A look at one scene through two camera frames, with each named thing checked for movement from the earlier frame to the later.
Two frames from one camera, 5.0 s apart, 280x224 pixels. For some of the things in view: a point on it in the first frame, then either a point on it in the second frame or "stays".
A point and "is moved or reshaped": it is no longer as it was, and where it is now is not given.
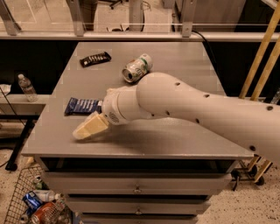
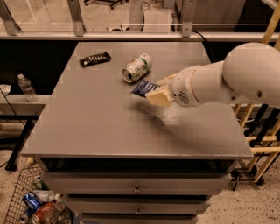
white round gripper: (110, 107) -> (184, 85)
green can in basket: (38, 184) stays
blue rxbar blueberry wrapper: (87, 106) is moved or reshaped
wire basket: (32, 200) stays
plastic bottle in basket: (46, 195) stays
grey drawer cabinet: (137, 171) stays
